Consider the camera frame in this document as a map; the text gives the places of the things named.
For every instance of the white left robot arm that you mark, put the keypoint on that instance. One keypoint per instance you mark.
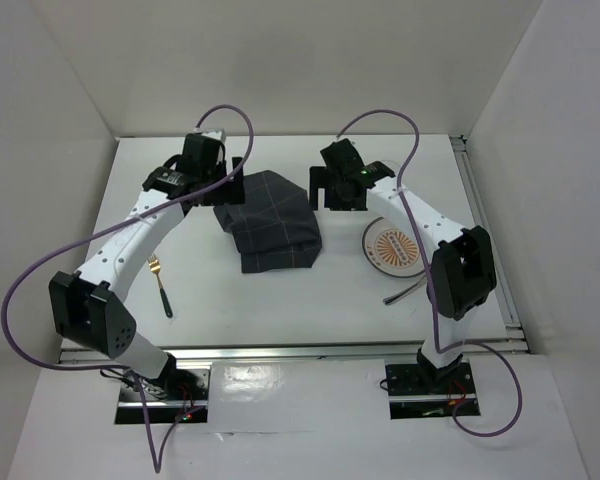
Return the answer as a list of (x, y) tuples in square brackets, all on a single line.
[(88, 305)]

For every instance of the dark grey checked cloth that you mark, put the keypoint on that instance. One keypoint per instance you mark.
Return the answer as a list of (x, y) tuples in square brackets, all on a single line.
[(275, 228)]

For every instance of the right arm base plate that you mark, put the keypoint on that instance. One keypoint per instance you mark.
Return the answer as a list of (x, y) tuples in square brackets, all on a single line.
[(411, 396)]

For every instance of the aluminium rail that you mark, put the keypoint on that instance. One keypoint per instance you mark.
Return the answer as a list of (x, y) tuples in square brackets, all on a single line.
[(514, 329), (508, 346)]

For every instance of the aluminium front rail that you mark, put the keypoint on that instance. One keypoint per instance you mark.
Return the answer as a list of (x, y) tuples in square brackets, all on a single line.
[(508, 346)]

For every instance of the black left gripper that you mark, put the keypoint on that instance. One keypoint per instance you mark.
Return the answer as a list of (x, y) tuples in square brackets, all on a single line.
[(232, 194)]

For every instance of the gold fork green handle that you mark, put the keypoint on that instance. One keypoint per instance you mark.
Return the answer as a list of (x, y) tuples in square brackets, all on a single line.
[(155, 268)]

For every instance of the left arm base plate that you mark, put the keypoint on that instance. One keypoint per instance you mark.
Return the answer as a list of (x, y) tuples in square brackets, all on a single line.
[(186, 402)]

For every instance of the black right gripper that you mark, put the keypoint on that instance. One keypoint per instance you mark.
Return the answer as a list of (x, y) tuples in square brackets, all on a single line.
[(319, 177)]

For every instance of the silver knife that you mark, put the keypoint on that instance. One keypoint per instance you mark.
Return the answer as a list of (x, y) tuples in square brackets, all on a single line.
[(402, 294)]

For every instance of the aluminium right side rail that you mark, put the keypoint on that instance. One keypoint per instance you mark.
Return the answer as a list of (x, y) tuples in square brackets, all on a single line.
[(514, 329)]

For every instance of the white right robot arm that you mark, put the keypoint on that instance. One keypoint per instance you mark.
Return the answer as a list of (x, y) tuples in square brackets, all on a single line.
[(460, 266)]

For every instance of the plate with orange sunburst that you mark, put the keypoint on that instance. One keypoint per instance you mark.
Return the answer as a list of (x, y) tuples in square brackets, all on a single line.
[(391, 251)]

